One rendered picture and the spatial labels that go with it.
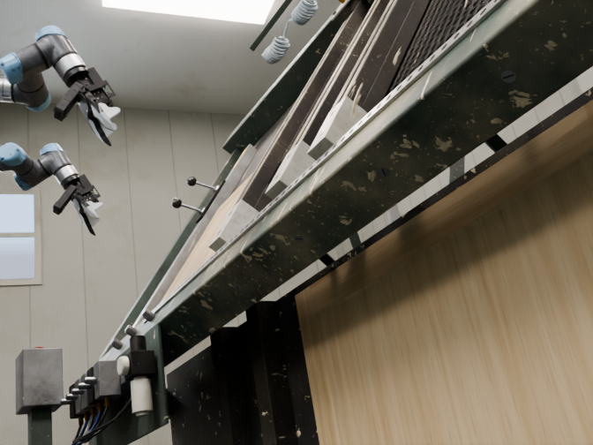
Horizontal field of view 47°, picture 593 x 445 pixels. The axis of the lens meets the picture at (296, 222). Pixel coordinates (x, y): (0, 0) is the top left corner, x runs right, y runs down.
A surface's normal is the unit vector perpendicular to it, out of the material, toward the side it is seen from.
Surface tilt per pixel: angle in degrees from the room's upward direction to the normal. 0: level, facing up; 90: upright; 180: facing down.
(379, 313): 90
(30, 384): 90
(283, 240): 145
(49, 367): 90
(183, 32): 180
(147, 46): 180
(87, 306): 90
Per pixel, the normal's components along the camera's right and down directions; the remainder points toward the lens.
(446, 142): -0.36, 0.70
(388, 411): -0.85, -0.07
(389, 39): 0.51, -0.41
